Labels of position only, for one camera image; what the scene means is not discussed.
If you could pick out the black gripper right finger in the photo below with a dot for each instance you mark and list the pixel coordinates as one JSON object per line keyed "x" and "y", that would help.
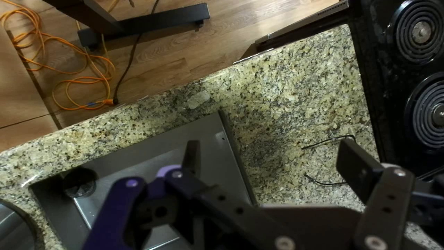
{"x": 386, "y": 193}

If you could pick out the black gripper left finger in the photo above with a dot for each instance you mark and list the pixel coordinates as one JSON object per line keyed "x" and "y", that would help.
{"x": 216, "y": 221}

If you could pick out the black electric stove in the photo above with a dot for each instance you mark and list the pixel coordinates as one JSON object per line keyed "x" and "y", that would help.
{"x": 400, "y": 52}

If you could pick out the stainless steel sink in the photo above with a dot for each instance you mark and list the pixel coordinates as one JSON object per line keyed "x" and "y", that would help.
{"x": 71, "y": 199}

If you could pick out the black stand base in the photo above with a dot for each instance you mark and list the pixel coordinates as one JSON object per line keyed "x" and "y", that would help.
{"x": 101, "y": 25}

